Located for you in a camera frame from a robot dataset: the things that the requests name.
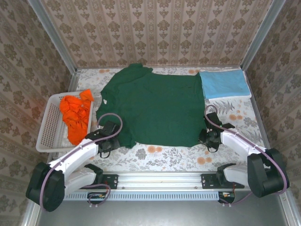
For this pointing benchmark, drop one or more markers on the grey metal panel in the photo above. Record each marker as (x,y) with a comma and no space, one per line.
(164,214)

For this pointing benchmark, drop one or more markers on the black controller board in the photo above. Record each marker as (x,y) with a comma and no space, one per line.
(227,196)
(96,196)

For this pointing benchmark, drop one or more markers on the floral tablecloth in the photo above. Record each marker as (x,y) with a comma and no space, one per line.
(164,160)

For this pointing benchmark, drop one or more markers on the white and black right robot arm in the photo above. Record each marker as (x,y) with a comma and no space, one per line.
(237,141)

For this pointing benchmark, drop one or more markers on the white perforated plastic basket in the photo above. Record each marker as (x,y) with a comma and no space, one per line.
(50,127)

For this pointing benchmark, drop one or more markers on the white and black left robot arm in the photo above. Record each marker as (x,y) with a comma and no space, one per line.
(77,153)

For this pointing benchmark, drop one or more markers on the dark green t-shirt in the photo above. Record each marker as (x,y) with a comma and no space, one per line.
(152,106)

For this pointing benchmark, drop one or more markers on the orange t-shirt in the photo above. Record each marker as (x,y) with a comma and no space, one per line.
(75,115)

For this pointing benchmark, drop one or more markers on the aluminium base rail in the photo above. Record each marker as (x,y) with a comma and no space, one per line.
(160,181)

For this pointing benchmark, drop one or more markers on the aluminium frame post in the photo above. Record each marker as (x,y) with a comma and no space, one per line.
(54,35)
(261,35)

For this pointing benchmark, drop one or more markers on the folded light blue t-shirt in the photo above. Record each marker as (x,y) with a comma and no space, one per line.
(223,82)

